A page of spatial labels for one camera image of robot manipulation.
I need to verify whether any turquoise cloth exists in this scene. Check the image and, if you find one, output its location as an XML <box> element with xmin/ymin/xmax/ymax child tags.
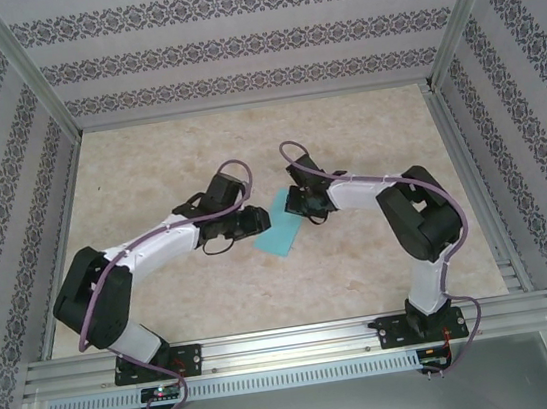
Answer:
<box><xmin>246</xmin><ymin>185</ymin><xmax>309</xmax><ymax>262</ymax></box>

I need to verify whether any ribbed aluminium corner block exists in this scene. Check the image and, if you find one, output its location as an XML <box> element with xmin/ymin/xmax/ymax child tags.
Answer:
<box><xmin>494</xmin><ymin>256</ymin><xmax>524</xmax><ymax>296</ymax></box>

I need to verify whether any right gripper thin black cable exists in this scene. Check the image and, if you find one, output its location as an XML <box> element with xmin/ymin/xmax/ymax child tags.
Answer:
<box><xmin>304</xmin><ymin>209</ymin><xmax>333</xmax><ymax>227</ymax></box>

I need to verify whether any gripper thin black cable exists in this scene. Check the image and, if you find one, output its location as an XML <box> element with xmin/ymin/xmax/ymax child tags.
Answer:
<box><xmin>304</xmin><ymin>209</ymin><xmax>333</xmax><ymax>227</ymax></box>
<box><xmin>199</xmin><ymin>234</ymin><xmax>240</xmax><ymax>259</ymax></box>

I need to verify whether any left gripper thin black cable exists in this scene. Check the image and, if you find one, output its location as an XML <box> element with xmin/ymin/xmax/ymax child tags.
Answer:
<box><xmin>199</xmin><ymin>234</ymin><xmax>240</xmax><ymax>259</ymax></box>

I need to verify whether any thin aluminium back rail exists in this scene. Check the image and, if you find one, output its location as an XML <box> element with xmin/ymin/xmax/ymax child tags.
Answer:
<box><xmin>75</xmin><ymin>76</ymin><xmax>434</xmax><ymax>137</ymax></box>

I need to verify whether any long aluminium mounting rail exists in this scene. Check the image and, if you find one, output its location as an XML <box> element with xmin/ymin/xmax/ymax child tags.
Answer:
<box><xmin>19</xmin><ymin>292</ymin><xmax>547</xmax><ymax>403</ymax></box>

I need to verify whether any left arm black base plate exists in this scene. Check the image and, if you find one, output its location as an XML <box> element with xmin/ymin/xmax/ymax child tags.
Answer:
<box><xmin>110</xmin><ymin>342</ymin><xmax>206</xmax><ymax>388</ymax></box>

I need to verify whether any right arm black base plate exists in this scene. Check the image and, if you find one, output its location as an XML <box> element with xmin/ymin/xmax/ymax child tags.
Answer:
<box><xmin>374</xmin><ymin>305</ymin><xmax>467</xmax><ymax>352</ymax></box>

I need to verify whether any slotted grey cable duct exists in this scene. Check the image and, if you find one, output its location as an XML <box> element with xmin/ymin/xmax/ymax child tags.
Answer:
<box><xmin>44</xmin><ymin>349</ymin><xmax>422</xmax><ymax>409</ymax></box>

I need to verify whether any aluminium side rail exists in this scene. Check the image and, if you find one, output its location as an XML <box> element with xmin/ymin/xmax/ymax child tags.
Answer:
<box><xmin>421</xmin><ymin>71</ymin><xmax>547</xmax><ymax>308</ymax></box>
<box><xmin>10</xmin><ymin>133</ymin><xmax>112</xmax><ymax>362</ymax></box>

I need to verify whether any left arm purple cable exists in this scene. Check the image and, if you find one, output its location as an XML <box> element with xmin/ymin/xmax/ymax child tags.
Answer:
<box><xmin>56</xmin><ymin>155</ymin><xmax>285</xmax><ymax>409</ymax></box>

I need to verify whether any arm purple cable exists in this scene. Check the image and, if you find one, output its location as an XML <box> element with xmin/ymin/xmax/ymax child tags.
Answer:
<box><xmin>56</xmin><ymin>155</ymin><xmax>285</xmax><ymax>409</ymax></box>
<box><xmin>277</xmin><ymin>118</ymin><xmax>491</xmax><ymax>396</ymax></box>

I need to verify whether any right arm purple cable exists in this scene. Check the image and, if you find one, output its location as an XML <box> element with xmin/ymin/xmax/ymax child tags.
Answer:
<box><xmin>277</xmin><ymin>118</ymin><xmax>491</xmax><ymax>396</ymax></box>

